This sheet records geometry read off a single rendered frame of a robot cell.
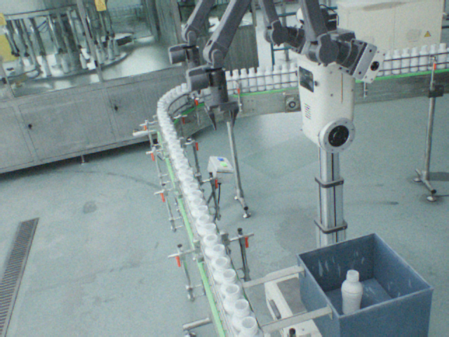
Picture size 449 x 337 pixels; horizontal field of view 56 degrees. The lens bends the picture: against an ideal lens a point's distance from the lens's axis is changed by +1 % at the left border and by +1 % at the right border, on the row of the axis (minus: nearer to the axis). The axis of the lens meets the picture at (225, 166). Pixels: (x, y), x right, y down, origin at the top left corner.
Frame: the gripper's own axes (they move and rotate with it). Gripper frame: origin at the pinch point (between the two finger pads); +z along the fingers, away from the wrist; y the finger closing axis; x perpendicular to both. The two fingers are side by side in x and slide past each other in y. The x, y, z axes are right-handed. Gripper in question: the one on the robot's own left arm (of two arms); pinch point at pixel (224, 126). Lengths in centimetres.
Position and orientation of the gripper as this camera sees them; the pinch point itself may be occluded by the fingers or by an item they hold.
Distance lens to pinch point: 146.0
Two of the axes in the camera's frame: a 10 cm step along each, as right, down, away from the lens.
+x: -2.4, -4.1, 8.8
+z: 1.2, 8.9, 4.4
